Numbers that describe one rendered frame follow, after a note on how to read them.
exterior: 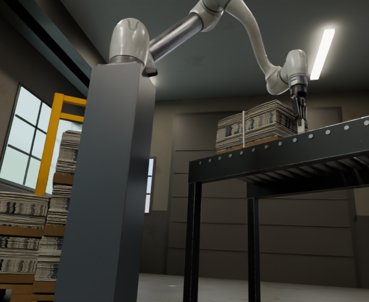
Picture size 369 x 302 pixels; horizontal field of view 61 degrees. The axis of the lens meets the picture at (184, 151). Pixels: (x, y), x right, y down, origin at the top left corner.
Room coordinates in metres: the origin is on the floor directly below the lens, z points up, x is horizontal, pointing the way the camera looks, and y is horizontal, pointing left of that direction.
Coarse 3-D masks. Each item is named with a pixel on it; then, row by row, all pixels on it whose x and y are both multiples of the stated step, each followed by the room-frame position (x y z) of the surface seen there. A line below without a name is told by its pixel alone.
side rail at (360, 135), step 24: (360, 120) 0.98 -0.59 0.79; (264, 144) 1.26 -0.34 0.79; (288, 144) 1.18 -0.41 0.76; (312, 144) 1.11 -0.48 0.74; (336, 144) 1.04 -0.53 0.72; (360, 144) 0.98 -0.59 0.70; (192, 168) 1.59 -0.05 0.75; (216, 168) 1.46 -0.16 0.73; (240, 168) 1.36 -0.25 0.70; (264, 168) 1.26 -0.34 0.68; (288, 168) 1.23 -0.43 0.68
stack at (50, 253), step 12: (72, 144) 1.43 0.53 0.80; (60, 156) 1.42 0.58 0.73; (72, 156) 1.44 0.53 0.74; (60, 168) 1.41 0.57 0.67; (72, 168) 1.44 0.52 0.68; (60, 192) 1.42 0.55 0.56; (60, 204) 1.43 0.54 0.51; (48, 216) 1.41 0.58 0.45; (60, 216) 1.43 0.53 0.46; (48, 240) 1.43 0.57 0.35; (60, 240) 1.44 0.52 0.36; (48, 252) 1.43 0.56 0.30; (60, 252) 1.44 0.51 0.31; (48, 264) 1.43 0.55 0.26; (36, 276) 1.42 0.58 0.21; (48, 276) 1.43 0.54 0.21; (36, 300) 1.42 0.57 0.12; (48, 300) 1.43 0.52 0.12
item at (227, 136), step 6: (222, 120) 1.56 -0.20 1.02; (228, 120) 1.53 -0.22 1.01; (234, 120) 1.50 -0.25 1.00; (222, 126) 1.56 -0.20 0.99; (228, 126) 1.53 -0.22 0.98; (234, 126) 1.50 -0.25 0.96; (222, 132) 1.56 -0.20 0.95; (228, 132) 1.53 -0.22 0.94; (234, 132) 1.49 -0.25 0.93; (216, 138) 1.59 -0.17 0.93; (222, 138) 1.55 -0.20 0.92; (228, 138) 1.52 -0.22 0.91; (234, 138) 1.49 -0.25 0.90; (216, 144) 1.59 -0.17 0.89; (222, 144) 1.55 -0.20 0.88; (228, 144) 1.52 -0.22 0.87; (234, 144) 1.49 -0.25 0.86; (216, 150) 1.59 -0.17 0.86
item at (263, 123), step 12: (252, 108) 1.41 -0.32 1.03; (264, 108) 1.36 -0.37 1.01; (276, 108) 1.31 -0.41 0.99; (288, 108) 1.37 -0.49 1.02; (252, 120) 1.41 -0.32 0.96; (264, 120) 1.36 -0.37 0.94; (276, 120) 1.31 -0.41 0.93; (288, 120) 1.38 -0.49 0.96; (252, 132) 1.41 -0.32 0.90; (264, 132) 1.35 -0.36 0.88; (276, 132) 1.32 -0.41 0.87; (288, 132) 1.38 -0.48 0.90
